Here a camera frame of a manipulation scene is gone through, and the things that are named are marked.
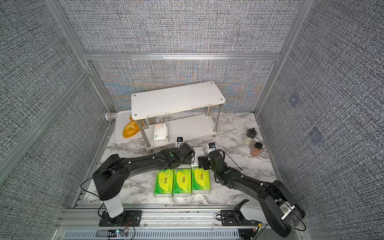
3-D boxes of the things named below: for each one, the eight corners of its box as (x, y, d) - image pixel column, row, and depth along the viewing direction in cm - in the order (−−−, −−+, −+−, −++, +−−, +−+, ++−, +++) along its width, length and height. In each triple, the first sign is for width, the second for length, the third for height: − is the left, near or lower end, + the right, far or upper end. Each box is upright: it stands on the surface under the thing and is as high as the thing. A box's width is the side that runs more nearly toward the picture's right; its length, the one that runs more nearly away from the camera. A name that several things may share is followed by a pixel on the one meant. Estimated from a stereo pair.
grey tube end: (104, 120, 117) (103, 118, 115) (107, 114, 121) (106, 112, 119) (114, 120, 117) (113, 118, 115) (117, 114, 121) (116, 112, 119)
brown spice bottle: (251, 157, 98) (256, 148, 90) (249, 150, 101) (254, 142, 93) (257, 157, 98) (263, 148, 90) (255, 150, 101) (261, 142, 93)
